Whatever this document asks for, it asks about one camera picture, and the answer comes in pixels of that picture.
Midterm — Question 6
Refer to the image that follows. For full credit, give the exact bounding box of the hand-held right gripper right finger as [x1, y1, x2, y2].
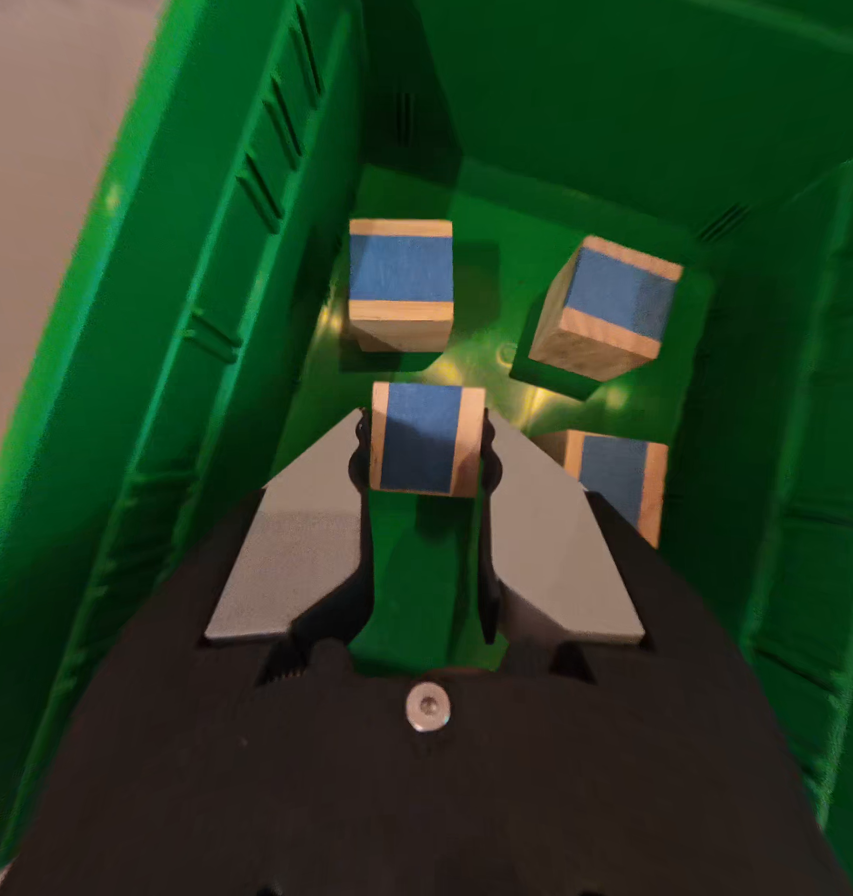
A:
[477, 408, 646, 648]

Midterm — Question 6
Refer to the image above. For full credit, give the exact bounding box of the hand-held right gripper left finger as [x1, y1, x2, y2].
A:
[204, 408, 375, 645]

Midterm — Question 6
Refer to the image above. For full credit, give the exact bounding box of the blue-striped wooden cube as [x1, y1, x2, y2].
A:
[528, 235, 685, 382]
[535, 429, 670, 549]
[347, 218, 455, 353]
[369, 381, 487, 498]

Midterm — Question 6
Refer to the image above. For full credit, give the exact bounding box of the green plastic bin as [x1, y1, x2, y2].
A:
[0, 0, 853, 896]

